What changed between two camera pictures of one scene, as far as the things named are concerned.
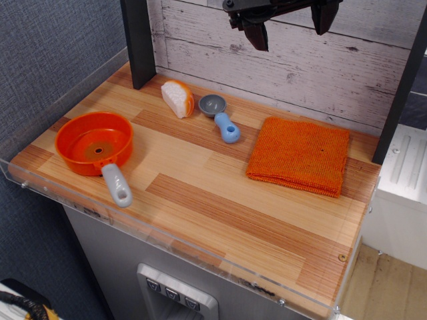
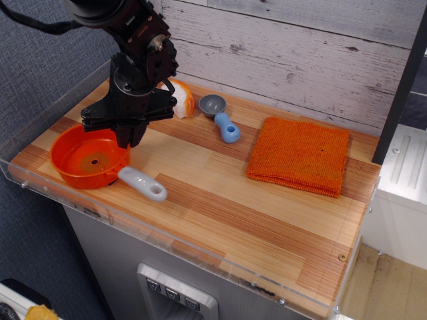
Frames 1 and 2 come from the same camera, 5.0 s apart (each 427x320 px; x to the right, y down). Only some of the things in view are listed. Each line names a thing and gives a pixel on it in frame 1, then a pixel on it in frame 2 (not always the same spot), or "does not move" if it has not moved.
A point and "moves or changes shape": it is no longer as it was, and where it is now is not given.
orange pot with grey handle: [91, 143] moves or changes shape
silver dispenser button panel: [167, 297] does not move
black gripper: [262, 11] to [133, 99]
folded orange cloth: [301, 155] does not move
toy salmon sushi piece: [179, 97] does not move
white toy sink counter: [395, 225] does not move
